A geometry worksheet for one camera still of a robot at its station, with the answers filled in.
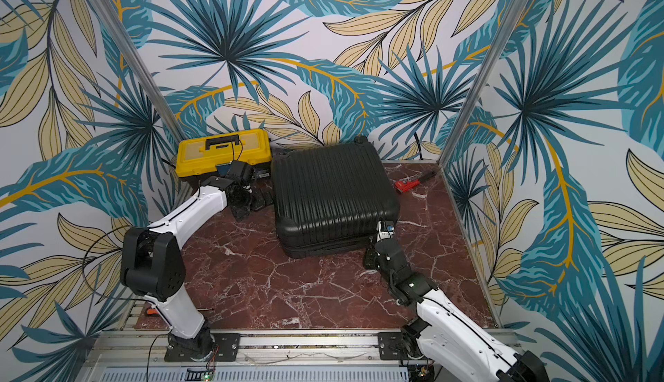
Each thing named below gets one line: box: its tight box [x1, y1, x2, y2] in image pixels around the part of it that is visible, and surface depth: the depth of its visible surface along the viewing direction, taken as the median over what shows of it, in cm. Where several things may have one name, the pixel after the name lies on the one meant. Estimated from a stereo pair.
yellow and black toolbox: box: [175, 128, 273, 182], surface depth 101 cm
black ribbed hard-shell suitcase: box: [270, 136, 402, 258], surface depth 81 cm
